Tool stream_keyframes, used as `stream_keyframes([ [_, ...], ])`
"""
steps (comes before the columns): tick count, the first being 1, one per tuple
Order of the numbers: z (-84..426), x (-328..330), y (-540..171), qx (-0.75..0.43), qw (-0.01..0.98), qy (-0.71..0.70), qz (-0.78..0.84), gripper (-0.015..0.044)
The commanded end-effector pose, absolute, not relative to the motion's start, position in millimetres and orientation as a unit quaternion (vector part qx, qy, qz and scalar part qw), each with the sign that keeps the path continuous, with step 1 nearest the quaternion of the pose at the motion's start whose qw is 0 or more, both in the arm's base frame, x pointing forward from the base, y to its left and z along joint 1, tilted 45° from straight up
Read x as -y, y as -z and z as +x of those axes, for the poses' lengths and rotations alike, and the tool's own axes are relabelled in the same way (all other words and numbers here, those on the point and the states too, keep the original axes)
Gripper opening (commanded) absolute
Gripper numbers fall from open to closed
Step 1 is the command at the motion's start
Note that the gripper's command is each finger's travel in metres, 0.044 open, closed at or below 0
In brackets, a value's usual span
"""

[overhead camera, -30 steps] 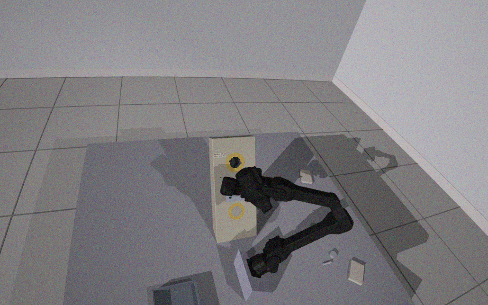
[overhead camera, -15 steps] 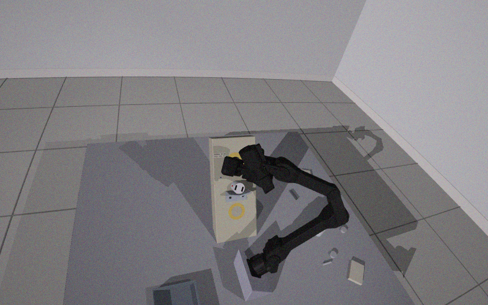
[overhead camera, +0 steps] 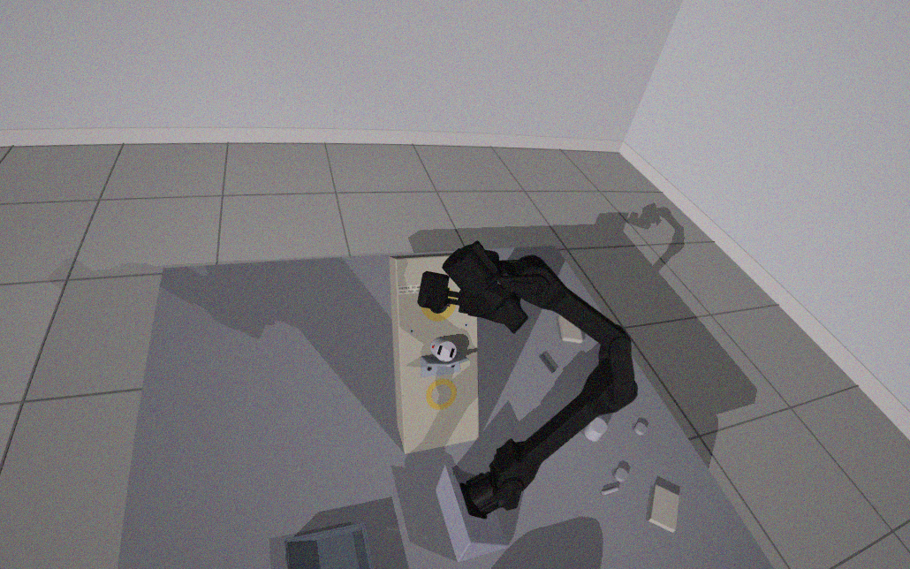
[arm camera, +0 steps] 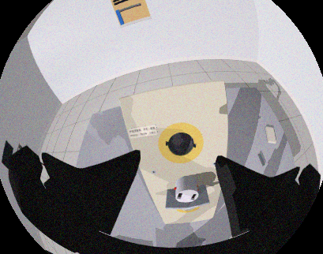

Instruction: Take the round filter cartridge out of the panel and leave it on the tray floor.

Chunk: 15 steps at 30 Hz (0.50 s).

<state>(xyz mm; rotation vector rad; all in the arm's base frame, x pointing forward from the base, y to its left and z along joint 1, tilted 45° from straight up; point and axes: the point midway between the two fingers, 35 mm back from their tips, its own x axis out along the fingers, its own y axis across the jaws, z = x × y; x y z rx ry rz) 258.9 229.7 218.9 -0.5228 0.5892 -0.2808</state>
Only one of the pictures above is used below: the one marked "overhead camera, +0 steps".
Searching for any dark grey rectangular bar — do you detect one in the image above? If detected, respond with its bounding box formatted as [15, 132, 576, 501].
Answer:
[539, 353, 556, 373]

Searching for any beige flat box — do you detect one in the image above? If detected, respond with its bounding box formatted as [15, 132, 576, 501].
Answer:
[558, 316, 582, 343]
[648, 485, 679, 533]

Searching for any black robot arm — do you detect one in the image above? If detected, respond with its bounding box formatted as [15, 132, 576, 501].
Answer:
[442, 240, 638, 520]

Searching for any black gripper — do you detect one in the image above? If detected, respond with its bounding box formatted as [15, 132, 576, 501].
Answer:
[417, 271, 480, 317]

